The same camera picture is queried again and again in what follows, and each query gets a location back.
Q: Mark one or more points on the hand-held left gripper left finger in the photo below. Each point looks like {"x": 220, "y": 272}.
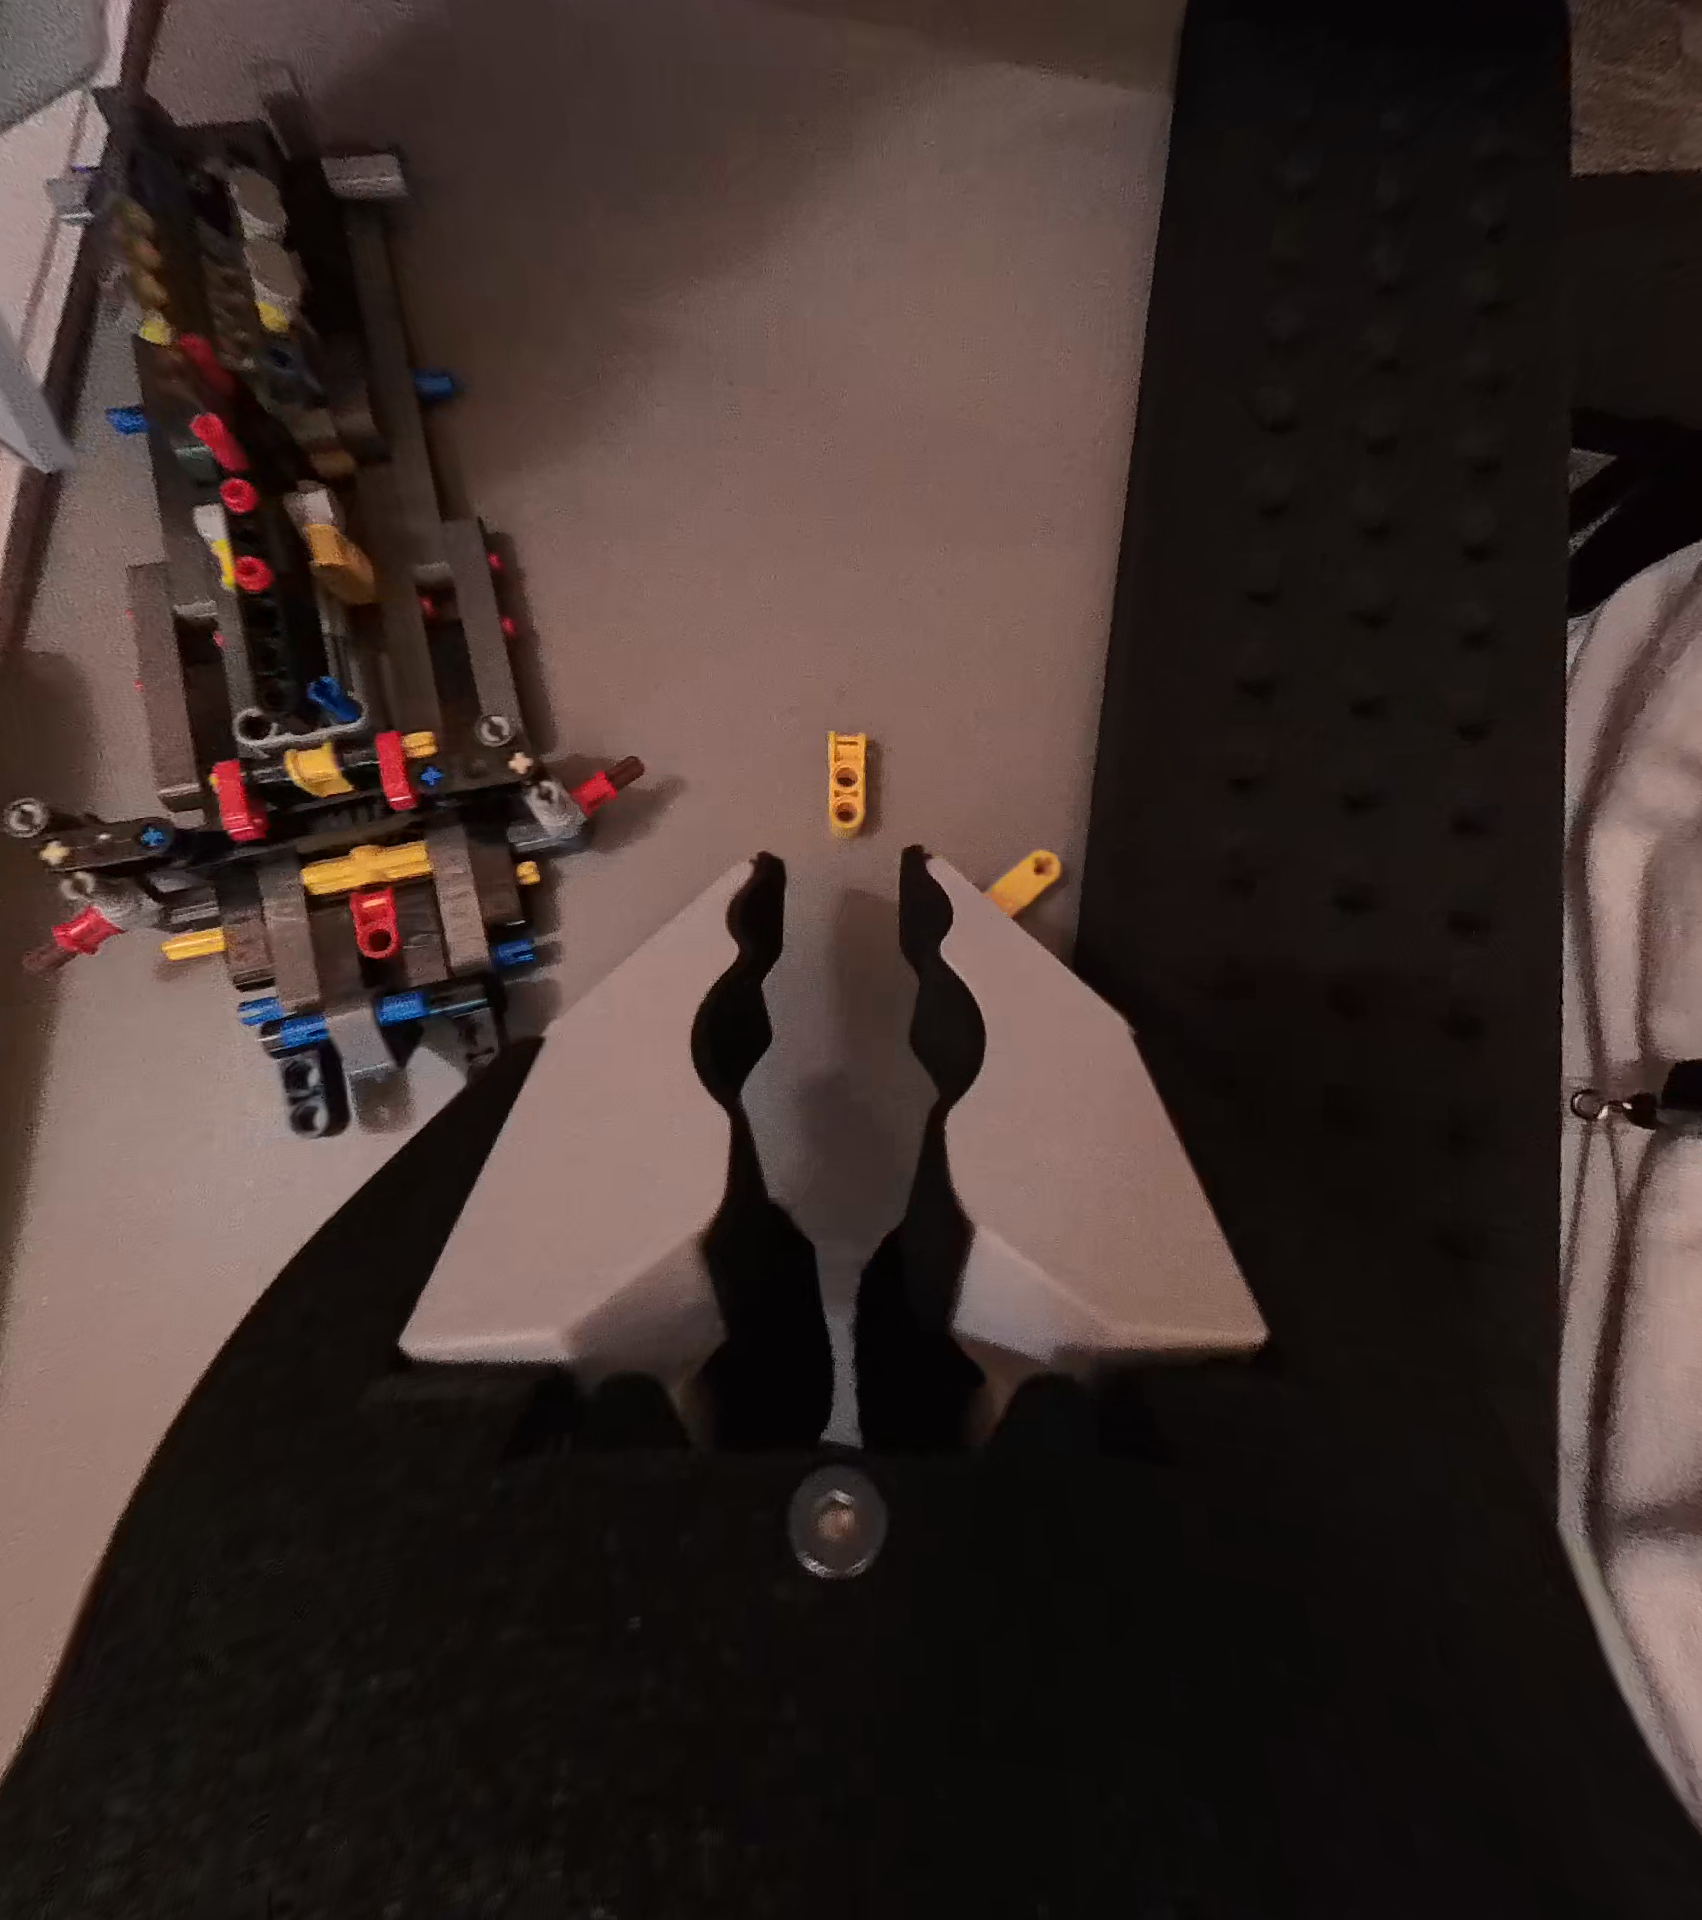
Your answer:
{"x": 567, "y": 1185}

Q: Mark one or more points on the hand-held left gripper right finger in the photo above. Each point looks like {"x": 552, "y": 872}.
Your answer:
{"x": 1106, "y": 1185}

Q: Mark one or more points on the grey lego car chassis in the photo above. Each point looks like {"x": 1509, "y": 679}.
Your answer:
{"x": 281, "y": 674}

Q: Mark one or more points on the small yellow lego liftarm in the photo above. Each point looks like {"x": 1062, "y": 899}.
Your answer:
{"x": 1024, "y": 882}
{"x": 847, "y": 781}

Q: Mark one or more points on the lego instruction booklet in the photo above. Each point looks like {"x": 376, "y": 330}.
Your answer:
{"x": 41, "y": 225}

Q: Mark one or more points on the black perforated mat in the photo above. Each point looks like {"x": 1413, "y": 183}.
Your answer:
{"x": 1346, "y": 674}

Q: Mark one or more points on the white printed t-shirt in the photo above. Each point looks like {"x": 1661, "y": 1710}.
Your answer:
{"x": 1691, "y": 1351}

